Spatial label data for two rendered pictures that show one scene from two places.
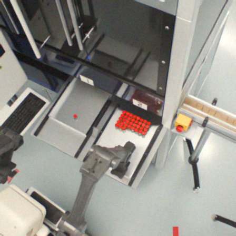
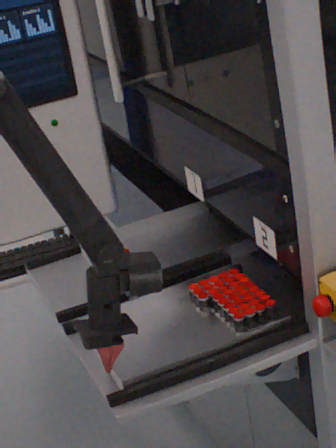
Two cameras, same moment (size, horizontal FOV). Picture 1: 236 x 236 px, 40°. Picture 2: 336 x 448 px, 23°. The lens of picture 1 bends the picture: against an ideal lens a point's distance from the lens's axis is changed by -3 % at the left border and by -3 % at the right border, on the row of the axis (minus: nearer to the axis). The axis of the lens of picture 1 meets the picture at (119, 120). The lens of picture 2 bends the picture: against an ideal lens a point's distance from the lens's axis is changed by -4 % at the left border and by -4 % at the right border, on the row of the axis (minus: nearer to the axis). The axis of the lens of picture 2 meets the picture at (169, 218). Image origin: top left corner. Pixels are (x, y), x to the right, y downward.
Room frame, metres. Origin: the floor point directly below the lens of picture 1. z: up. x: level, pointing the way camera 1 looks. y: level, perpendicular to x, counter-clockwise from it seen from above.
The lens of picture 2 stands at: (-0.43, -0.84, 1.75)
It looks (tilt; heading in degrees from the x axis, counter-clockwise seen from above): 25 degrees down; 36
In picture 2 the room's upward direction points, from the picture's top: 11 degrees counter-clockwise
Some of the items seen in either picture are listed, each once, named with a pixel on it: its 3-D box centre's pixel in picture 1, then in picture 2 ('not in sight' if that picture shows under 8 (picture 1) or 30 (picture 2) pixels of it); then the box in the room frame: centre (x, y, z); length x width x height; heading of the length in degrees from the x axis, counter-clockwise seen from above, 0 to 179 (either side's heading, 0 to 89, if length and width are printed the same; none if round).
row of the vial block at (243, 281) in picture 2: (136, 119); (252, 295); (0.79, -0.10, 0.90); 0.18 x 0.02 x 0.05; 55
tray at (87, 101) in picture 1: (81, 102); (166, 245); (0.95, 0.20, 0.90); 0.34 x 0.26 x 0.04; 144
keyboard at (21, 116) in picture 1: (17, 120); (33, 256); (0.93, 0.63, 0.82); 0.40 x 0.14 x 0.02; 138
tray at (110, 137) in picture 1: (124, 142); (181, 326); (0.66, -0.01, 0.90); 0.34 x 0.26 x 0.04; 145
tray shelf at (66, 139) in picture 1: (101, 126); (168, 296); (0.79, 0.11, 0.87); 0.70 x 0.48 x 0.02; 54
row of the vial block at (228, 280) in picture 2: (134, 122); (242, 299); (0.77, -0.09, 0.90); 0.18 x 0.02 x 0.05; 55
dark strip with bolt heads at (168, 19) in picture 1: (161, 75); (266, 58); (0.76, -0.21, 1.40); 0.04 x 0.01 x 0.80; 54
